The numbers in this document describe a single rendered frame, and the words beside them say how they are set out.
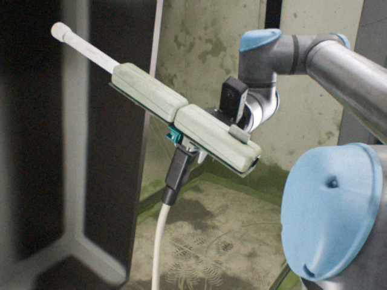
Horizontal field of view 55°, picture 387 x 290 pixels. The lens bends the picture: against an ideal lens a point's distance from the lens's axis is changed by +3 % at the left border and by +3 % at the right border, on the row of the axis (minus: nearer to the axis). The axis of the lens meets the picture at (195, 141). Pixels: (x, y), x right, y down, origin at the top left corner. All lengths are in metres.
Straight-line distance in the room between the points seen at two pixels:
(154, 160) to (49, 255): 1.36
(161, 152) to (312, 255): 2.70
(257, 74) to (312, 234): 0.57
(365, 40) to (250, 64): 1.68
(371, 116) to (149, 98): 0.35
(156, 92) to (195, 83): 2.45
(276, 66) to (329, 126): 1.81
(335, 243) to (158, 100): 0.41
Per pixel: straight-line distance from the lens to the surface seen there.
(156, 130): 3.02
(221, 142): 0.57
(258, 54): 0.83
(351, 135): 2.61
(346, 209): 0.30
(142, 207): 2.77
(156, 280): 0.84
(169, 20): 3.16
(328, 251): 0.31
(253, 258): 2.43
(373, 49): 2.47
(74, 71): 1.39
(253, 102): 0.81
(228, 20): 2.83
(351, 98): 0.63
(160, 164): 2.94
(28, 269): 1.76
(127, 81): 0.67
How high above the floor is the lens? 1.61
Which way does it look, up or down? 23 degrees down
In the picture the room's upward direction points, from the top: straight up
